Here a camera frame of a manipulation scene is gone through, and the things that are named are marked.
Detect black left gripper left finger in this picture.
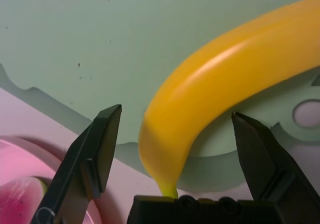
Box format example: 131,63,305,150
31,104,123,224

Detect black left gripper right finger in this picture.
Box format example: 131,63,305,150
231,111,320,224

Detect red toy watermelon slice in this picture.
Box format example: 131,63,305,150
0,176,50,224

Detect yellow toy banana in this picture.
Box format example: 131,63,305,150
138,0,320,199

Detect pink plastic plate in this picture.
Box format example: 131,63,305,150
0,135,103,224

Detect light green plate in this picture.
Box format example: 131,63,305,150
0,0,320,146

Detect green board with handle hole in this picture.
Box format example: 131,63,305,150
114,73,320,192

